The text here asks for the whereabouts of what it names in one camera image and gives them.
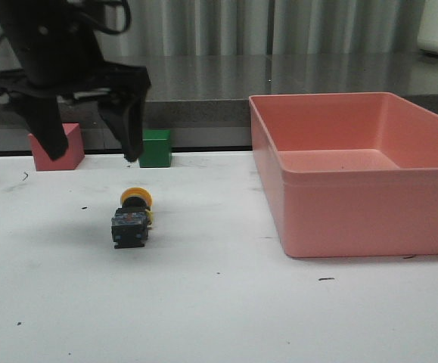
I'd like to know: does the yellow push button switch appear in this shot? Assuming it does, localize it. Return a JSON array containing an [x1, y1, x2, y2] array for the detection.
[[111, 187, 153, 249]]

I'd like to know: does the black cable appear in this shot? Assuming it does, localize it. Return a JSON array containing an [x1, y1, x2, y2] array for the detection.
[[89, 0, 133, 36]]

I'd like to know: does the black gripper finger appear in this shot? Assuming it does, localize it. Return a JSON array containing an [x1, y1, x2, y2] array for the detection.
[[8, 94, 67, 160], [98, 88, 146, 163]]

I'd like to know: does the pink plastic bin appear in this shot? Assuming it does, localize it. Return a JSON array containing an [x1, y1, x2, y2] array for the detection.
[[249, 92, 438, 258]]

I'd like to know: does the green cube block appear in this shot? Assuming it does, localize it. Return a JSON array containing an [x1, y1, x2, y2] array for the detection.
[[138, 129, 172, 168]]

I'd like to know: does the pink cube block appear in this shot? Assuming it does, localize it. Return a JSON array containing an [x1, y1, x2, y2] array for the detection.
[[28, 123, 85, 172]]

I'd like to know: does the grey counter shelf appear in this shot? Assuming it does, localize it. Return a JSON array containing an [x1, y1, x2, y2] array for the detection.
[[0, 54, 438, 154]]

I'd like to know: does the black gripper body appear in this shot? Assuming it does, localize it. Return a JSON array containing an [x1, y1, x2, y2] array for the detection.
[[0, 1, 151, 98]]

